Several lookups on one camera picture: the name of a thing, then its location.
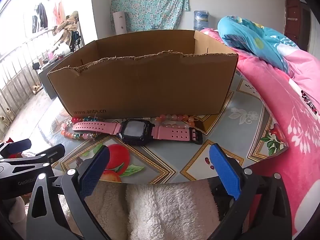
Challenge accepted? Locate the fruit printed tablecloth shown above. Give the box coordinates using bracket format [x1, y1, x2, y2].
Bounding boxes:
[5, 70, 289, 185]

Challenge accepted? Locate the teal floral wall cloth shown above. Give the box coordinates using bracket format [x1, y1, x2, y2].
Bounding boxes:
[110, 0, 189, 30]

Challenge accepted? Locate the metal balcony railing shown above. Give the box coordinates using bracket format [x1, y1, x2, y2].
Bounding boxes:
[0, 27, 58, 130]

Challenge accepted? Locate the pile of beige clothes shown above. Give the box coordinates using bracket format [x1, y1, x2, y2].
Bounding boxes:
[54, 11, 79, 45]

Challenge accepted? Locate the hanging pink garment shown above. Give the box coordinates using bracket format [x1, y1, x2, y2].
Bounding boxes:
[52, 1, 65, 25]

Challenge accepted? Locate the dark grey cabinet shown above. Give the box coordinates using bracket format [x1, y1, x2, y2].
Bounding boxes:
[37, 57, 65, 99]

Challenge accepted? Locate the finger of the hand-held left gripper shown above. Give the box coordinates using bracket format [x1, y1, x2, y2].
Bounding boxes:
[0, 139, 32, 159]
[15, 144, 66, 167]

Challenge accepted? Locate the hanging dark jacket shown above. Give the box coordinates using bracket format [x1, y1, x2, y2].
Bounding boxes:
[32, 2, 48, 33]

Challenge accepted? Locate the brown cardboard box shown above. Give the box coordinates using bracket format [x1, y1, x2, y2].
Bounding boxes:
[47, 29, 238, 119]

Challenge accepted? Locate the blue water jug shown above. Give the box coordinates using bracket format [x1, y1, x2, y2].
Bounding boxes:
[193, 10, 209, 30]

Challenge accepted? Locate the white fleece garment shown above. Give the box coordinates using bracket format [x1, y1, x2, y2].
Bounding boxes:
[60, 180, 220, 240]

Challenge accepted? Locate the blue patterned quilt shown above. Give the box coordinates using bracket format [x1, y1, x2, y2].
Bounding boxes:
[217, 15, 299, 77]

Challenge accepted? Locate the pink floral blanket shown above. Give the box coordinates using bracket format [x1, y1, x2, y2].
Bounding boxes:
[200, 27, 320, 240]

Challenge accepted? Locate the tall cardboard tube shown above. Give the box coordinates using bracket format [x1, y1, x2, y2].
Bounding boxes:
[112, 11, 125, 35]

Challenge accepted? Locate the multicoloured bead bracelet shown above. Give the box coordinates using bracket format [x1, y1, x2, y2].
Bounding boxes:
[61, 116, 103, 142]

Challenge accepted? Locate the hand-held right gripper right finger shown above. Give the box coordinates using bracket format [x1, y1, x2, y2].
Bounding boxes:
[209, 143, 293, 240]

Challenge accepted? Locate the brown wooden door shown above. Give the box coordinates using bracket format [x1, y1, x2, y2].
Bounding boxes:
[285, 0, 310, 53]

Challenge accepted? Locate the square face wristwatch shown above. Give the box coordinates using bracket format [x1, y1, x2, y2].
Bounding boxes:
[72, 119, 203, 146]

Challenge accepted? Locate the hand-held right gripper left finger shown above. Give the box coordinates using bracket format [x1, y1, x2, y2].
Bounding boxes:
[25, 145, 112, 240]

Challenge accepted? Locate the pink and white bead bracelet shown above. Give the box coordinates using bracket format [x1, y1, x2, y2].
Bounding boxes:
[154, 114, 198, 128]

